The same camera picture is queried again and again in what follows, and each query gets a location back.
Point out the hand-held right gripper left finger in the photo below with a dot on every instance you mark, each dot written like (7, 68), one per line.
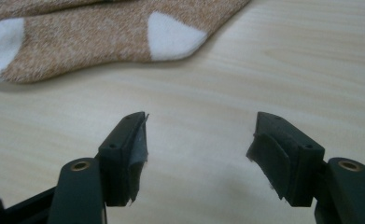
(118, 161)

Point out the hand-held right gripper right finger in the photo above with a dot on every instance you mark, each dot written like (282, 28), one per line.
(295, 168)

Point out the brown and white sock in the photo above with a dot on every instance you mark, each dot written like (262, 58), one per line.
(87, 43)
(30, 7)

